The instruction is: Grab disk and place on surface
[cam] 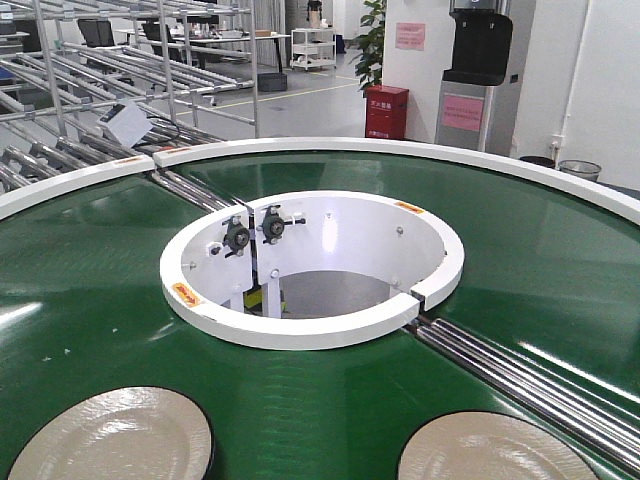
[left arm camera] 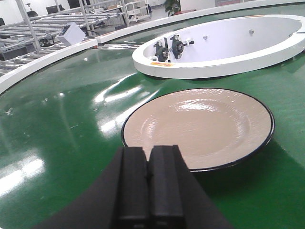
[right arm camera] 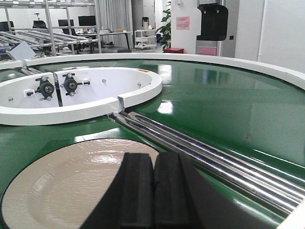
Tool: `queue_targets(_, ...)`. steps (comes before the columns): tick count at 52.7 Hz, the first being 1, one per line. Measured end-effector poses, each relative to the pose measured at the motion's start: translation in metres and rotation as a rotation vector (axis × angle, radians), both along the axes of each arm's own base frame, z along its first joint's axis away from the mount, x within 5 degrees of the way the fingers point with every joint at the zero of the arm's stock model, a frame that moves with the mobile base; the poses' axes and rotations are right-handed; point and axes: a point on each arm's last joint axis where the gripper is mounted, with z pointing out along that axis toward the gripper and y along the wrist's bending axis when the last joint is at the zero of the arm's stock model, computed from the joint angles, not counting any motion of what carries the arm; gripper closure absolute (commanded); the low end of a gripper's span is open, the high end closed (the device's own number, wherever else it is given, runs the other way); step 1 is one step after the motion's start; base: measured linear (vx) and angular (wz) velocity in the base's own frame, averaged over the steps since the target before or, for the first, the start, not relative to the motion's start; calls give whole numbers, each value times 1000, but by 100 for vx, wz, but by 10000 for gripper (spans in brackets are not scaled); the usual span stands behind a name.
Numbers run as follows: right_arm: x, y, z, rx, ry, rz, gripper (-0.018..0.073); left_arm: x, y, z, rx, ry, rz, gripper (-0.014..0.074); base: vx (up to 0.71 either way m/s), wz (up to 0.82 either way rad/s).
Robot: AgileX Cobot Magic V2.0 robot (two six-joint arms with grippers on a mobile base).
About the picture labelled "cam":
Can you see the beige plate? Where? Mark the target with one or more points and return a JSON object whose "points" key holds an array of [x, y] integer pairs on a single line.
{"points": [[485, 445], [134, 432]]}

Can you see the red fire equipment box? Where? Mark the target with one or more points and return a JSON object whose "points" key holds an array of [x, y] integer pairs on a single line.
{"points": [[386, 112]]}

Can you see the green potted plant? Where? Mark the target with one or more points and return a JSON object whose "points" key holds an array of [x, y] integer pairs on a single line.
{"points": [[368, 64]]}

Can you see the white control box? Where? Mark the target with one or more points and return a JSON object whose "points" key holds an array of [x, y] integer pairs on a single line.
{"points": [[125, 123]]}

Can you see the black water dispenser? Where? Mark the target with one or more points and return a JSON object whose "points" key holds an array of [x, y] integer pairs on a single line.
{"points": [[482, 41]]}

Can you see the white outer conveyor rim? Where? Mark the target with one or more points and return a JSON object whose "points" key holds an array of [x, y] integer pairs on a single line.
{"points": [[39, 192]]}

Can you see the metal roller rack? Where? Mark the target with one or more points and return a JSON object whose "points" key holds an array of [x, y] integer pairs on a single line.
{"points": [[64, 64]]}

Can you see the steel conveyor rollers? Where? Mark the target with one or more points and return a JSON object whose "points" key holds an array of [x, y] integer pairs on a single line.
{"points": [[589, 418]]}

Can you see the wire mesh waste bin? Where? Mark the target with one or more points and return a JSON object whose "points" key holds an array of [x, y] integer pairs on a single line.
{"points": [[582, 169]]}

